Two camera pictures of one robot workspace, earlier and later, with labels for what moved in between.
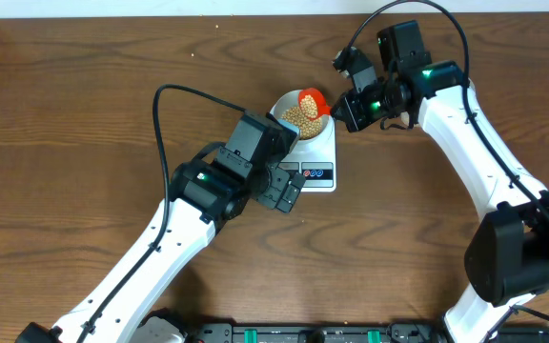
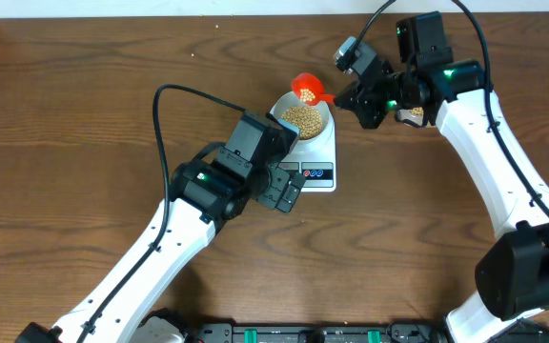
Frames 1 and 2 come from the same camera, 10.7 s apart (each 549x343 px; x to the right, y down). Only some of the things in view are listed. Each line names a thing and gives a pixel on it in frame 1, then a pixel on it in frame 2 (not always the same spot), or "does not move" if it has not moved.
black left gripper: x=271 y=197 does not move
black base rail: x=344 y=332 does not move
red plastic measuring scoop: x=319 y=99 to x=312 y=82
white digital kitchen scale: x=315 y=162 does not move
